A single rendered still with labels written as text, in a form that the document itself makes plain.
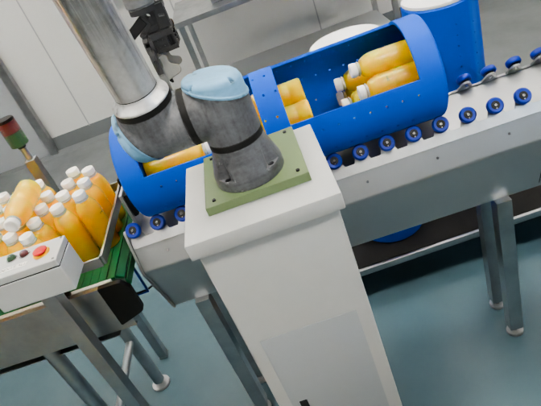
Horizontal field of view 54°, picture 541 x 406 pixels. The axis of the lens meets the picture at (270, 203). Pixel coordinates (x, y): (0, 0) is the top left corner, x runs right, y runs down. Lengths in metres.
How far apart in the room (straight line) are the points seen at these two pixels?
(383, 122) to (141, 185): 0.65
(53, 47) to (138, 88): 4.10
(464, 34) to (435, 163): 0.80
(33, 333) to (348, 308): 0.92
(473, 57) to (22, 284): 1.76
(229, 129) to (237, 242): 0.22
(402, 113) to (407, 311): 1.10
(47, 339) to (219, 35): 3.65
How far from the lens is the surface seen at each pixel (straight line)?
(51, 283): 1.40
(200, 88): 1.00
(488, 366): 2.12
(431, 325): 2.25
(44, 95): 5.25
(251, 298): 1.15
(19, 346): 1.75
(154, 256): 1.58
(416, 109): 1.43
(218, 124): 1.02
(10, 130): 1.98
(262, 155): 1.07
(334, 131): 1.39
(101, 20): 0.95
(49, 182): 2.06
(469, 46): 2.25
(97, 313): 1.61
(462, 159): 1.56
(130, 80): 0.99
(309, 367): 1.33
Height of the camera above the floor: 1.72
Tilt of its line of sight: 33 degrees down
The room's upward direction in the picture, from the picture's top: 22 degrees counter-clockwise
